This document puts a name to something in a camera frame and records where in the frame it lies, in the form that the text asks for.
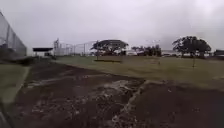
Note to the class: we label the group of trees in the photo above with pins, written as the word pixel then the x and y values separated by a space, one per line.
pixel 148 50

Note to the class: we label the flat crowned tree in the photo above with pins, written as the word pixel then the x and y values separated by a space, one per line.
pixel 110 45

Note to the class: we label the tall mesh fence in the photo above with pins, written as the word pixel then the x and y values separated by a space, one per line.
pixel 66 49

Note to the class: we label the dark soil ground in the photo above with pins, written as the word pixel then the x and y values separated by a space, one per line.
pixel 83 100

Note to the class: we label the flat roofed shelter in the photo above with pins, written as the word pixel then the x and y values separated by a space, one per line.
pixel 42 49

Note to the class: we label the narrow grass strip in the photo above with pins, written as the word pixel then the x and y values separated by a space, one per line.
pixel 10 80

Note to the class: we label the large dark tree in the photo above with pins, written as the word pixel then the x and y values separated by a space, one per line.
pixel 191 45

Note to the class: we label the wide grass field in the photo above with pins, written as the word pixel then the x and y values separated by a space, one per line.
pixel 166 68

